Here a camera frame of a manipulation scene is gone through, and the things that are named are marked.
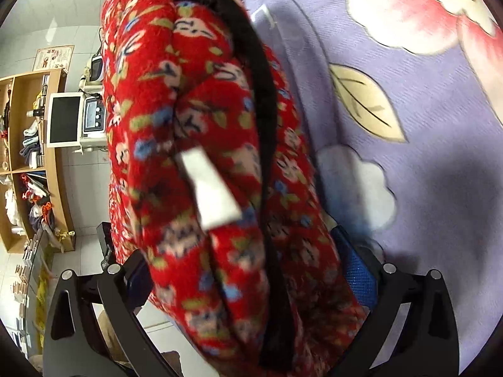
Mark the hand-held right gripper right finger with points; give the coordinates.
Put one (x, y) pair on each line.
(357, 279)

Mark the purple floral bedsheet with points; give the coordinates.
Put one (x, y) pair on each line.
(393, 86)

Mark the wooden open shelf unit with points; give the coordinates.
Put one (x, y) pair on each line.
(23, 98)

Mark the black floor object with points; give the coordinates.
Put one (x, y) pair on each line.
(105, 245)

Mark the white machine cabinet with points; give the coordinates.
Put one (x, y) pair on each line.
(92, 141)

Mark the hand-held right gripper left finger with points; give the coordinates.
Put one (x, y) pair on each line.
(135, 282)

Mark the white framed monitor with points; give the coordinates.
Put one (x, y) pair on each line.
(65, 119)

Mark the small white appliance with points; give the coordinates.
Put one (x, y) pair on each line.
(97, 68)

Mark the wall poster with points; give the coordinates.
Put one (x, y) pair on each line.
(54, 58)

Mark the row of small boxes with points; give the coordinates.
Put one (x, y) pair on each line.
(29, 282)

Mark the red floral padded jacket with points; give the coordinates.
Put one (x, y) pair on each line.
(188, 157)

